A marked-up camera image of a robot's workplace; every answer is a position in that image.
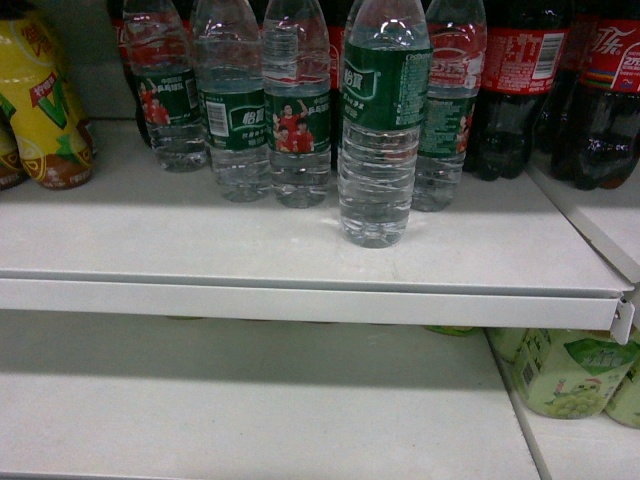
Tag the clear water bottle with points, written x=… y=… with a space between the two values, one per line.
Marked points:
x=387 y=59

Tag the white shelf board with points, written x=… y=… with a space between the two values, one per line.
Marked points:
x=138 y=240
x=92 y=396

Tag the water bottle red players label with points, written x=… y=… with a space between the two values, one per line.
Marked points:
x=296 y=72

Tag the water bottle barcode label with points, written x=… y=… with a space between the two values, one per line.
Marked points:
x=226 y=47

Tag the water bottle behind front one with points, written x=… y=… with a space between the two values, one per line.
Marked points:
x=458 y=34

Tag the water bottle far left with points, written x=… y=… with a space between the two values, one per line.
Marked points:
x=160 y=59

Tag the white lower shelf board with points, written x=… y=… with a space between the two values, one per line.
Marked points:
x=92 y=396

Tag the cola bottle behind water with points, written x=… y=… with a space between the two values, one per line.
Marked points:
x=115 y=12

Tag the green grape drink bottle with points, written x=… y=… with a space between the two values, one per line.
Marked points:
x=570 y=374

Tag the yellow lemon tea bottle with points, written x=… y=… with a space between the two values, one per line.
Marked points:
x=46 y=116

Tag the cola bottle red label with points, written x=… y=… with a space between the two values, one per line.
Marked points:
x=525 y=40

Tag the cola bottle right edge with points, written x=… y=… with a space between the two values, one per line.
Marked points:
x=598 y=145

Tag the lemon tea bottle left edge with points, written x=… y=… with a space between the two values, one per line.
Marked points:
x=12 y=171

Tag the green drink bottle right edge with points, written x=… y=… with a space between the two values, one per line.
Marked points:
x=623 y=407

